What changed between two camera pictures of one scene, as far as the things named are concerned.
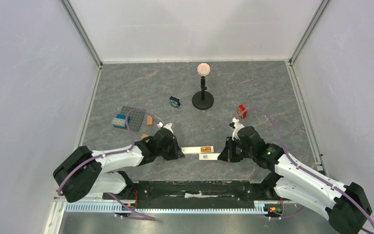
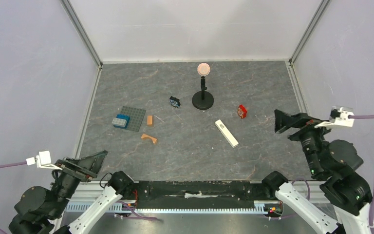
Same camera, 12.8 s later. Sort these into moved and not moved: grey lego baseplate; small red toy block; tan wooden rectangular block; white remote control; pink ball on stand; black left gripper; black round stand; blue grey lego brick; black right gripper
Moved: black left gripper; white remote control; black right gripper
Not moved: small red toy block; blue grey lego brick; grey lego baseplate; tan wooden rectangular block; pink ball on stand; black round stand
